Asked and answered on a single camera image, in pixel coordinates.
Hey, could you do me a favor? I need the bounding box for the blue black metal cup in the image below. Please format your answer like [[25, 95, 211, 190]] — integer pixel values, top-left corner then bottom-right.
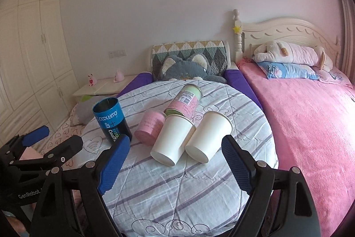
[[92, 97, 132, 143]]

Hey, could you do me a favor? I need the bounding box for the small pink cup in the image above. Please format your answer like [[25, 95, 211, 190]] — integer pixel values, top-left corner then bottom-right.
[[134, 110, 166, 146]]

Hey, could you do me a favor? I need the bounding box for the white paper cup left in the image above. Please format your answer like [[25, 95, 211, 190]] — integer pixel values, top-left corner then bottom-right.
[[150, 114, 195, 167]]

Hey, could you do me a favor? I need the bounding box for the white paper cup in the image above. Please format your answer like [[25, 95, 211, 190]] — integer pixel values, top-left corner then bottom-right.
[[150, 114, 195, 167], [185, 111, 233, 164]]

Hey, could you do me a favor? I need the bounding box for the white paper cup right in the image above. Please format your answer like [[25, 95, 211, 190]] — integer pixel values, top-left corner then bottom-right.
[[185, 111, 233, 164]]

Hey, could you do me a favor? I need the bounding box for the heart pattern bed sheet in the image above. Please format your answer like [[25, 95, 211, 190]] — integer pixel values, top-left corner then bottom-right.
[[35, 105, 85, 155]]

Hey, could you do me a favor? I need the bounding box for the cream white wardrobe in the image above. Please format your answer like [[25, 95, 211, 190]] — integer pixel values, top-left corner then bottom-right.
[[1, 0, 79, 144]]

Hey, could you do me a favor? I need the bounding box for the grey flower pillow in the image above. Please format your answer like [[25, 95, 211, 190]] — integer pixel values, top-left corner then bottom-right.
[[70, 98, 96, 126]]

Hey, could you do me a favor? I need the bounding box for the pink rabbit figurine heart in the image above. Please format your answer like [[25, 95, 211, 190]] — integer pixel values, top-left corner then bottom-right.
[[88, 73, 97, 87]]

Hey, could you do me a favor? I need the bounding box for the white bedside table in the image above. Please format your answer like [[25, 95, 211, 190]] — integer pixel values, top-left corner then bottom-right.
[[73, 75, 137, 102]]

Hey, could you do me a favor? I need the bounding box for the pink fluffy blanket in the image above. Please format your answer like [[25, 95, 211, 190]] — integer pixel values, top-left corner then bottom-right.
[[238, 60, 354, 236]]

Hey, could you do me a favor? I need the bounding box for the pink rabbit figurine plain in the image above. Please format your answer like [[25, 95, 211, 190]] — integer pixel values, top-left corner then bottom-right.
[[114, 69, 124, 83]]

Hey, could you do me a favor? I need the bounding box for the pink green cylindrical can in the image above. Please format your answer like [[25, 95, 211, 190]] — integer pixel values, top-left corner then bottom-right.
[[164, 84, 202, 119]]

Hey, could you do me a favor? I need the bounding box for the blue cartoon pillow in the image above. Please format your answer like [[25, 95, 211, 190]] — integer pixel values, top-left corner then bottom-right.
[[257, 61, 319, 80]]

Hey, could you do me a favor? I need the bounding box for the purple bolster pillow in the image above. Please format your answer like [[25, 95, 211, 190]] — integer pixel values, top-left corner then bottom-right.
[[116, 69, 264, 111]]

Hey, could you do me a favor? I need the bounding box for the grey bear plush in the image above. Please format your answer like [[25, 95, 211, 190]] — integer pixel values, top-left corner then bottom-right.
[[157, 53, 227, 84]]

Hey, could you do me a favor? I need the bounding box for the white pink plush toy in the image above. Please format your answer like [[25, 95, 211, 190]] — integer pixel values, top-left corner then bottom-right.
[[253, 40, 333, 72]]

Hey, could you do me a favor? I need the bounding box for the quilted diamond pattern headboard cover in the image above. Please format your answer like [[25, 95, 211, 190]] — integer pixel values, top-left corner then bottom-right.
[[148, 40, 231, 80]]

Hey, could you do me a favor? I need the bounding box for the cream wooden bed headboard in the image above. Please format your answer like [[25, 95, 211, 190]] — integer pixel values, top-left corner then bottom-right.
[[232, 9, 341, 68]]

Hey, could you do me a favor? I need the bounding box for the yellow star sticker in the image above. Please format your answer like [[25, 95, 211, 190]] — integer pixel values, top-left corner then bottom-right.
[[233, 26, 243, 34]]

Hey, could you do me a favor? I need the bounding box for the pink curtain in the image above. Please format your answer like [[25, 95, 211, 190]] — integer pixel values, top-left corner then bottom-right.
[[341, 0, 354, 82]]

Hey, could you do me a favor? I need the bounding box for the white wall socket panel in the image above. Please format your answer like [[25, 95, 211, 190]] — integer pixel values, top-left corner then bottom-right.
[[108, 50, 126, 58]]

